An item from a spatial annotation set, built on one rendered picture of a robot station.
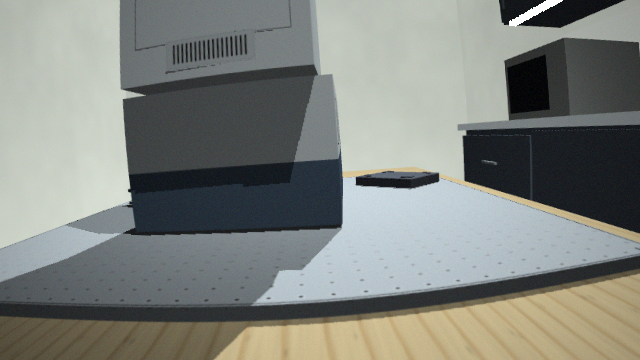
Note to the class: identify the grey perforated base plate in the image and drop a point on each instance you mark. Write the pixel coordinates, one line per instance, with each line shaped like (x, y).
(398, 248)

